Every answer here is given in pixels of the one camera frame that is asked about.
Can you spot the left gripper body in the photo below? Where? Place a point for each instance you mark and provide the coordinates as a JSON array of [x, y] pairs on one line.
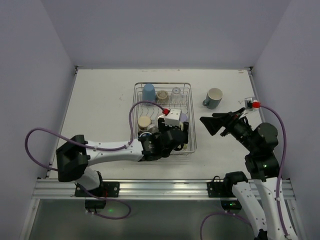
[[175, 136]]

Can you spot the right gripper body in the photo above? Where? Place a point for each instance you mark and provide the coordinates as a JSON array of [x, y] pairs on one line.
[[230, 122]]

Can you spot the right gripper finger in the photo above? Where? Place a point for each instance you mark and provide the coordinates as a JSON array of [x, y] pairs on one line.
[[213, 125], [228, 115]]

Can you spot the lavender tumbler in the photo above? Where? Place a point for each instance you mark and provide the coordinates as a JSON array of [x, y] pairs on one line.
[[183, 118]]

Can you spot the teal grey mug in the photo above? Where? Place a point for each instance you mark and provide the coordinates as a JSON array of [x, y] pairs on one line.
[[213, 98]]

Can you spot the dark blue mug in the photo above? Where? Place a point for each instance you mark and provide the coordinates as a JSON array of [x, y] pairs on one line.
[[145, 134]]

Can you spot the brown and cream cup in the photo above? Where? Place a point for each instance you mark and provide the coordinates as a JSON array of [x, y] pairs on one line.
[[143, 122]]

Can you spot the white floral mug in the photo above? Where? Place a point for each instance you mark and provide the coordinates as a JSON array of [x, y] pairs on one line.
[[157, 124]]

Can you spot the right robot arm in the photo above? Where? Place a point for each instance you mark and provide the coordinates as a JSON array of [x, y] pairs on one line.
[[268, 217]]

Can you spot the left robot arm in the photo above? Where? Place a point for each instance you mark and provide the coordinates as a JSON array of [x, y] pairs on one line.
[[75, 157]]

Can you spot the clear glass cup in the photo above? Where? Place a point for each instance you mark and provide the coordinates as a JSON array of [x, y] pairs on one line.
[[176, 95]]

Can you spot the beige speckled cup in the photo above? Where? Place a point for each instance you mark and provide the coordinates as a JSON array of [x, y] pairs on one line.
[[162, 97]]

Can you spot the light blue tumbler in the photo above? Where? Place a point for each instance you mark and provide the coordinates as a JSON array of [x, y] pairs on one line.
[[148, 94]]

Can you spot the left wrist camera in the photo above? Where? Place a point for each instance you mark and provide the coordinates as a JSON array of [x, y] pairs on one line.
[[172, 119]]

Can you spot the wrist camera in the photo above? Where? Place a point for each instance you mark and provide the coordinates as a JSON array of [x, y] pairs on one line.
[[251, 104], [172, 119]]

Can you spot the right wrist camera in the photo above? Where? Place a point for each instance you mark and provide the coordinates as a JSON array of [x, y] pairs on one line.
[[251, 104]]

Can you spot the wire dish rack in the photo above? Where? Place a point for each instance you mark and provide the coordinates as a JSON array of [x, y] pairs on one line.
[[185, 105]]

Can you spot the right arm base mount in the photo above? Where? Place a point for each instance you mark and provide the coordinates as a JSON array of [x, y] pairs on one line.
[[217, 189]]

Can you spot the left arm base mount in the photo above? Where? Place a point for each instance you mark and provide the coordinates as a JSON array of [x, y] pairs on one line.
[[108, 189]]

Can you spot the aluminium rail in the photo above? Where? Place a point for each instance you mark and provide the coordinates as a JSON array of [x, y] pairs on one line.
[[131, 189]]

